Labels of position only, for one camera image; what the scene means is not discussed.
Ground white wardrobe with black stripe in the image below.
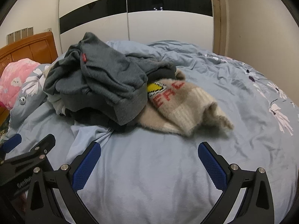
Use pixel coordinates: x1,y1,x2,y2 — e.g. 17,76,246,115
57,0,214,54

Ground blue floral duvet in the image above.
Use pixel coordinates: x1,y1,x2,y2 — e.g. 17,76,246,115
0,40,299,224

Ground grey fleece sweatshirt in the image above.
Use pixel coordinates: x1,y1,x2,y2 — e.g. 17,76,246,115
43,31,177,126

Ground dark cloth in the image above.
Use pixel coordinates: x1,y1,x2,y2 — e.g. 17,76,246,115
67,108,141,131

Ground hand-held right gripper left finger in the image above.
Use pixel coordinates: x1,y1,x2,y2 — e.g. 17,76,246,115
24,141,101,224

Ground wooden bed headboard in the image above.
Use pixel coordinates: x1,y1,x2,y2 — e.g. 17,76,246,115
0,31,59,74

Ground beige knitted sweater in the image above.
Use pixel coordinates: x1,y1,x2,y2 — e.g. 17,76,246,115
138,69,234,138

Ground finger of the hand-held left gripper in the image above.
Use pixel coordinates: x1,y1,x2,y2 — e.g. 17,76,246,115
0,133,22,159
3,134,56,167

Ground beige door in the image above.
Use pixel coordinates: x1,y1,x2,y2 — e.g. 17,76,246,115
211,0,230,56

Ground white cloth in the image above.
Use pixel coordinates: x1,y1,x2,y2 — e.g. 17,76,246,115
47,93,68,116

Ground grey wall plates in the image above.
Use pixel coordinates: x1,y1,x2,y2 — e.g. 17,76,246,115
7,27,34,45

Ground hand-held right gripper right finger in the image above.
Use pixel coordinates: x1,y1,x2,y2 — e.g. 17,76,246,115
198,141,275,224

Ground pink patterned pillow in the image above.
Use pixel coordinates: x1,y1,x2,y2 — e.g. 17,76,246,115
0,58,41,109

